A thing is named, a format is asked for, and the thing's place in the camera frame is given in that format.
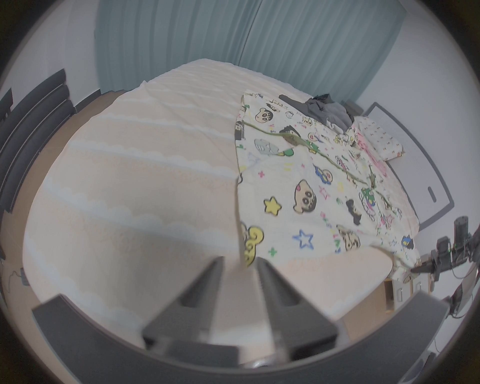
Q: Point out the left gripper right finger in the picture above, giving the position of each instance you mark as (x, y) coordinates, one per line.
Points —
(300, 330)

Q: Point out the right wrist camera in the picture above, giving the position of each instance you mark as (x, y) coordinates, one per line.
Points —
(443, 243)

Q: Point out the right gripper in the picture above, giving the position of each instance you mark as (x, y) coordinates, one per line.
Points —
(437, 266)

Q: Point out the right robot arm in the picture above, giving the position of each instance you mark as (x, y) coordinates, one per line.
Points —
(461, 228)

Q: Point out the pink garment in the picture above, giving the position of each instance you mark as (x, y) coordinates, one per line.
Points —
(369, 150)

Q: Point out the white printed pyjama top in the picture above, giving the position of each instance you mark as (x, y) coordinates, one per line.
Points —
(300, 168)

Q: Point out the white printed pillow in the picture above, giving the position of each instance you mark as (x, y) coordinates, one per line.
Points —
(382, 138)

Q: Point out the pile of clothes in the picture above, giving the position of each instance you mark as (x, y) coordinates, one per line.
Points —
(330, 112)

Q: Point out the pale wooden bedside table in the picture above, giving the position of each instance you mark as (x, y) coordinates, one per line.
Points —
(399, 296)

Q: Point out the bed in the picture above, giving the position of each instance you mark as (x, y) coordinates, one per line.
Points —
(131, 187)

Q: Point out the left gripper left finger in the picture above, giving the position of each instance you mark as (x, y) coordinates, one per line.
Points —
(176, 322)

